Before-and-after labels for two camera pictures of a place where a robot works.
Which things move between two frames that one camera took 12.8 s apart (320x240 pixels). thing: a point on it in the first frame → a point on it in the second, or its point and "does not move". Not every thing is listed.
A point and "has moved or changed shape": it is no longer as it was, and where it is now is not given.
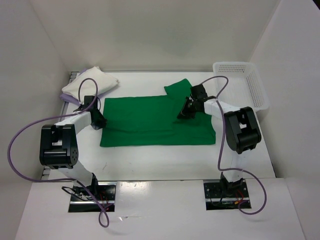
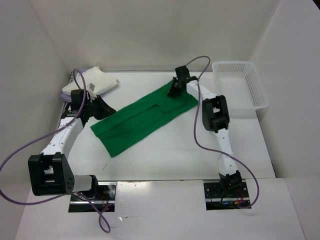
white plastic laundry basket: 245,88 does not move
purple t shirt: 70,98 does not move
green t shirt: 153,121 has moved or changed shape
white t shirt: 91,83 does not move
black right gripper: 184,113 → 172,93
